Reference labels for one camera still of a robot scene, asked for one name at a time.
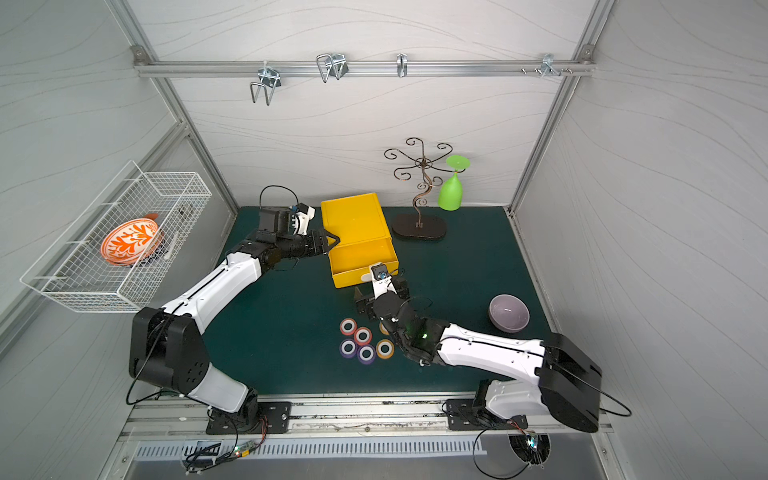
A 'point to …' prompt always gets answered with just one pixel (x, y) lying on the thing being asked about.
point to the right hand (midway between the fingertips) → (374, 283)
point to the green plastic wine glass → (450, 193)
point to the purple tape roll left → (348, 348)
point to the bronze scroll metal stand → (413, 226)
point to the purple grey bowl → (509, 313)
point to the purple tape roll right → (366, 354)
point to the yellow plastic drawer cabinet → (365, 239)
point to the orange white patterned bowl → (128, 238)
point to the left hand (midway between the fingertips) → (334, 242)
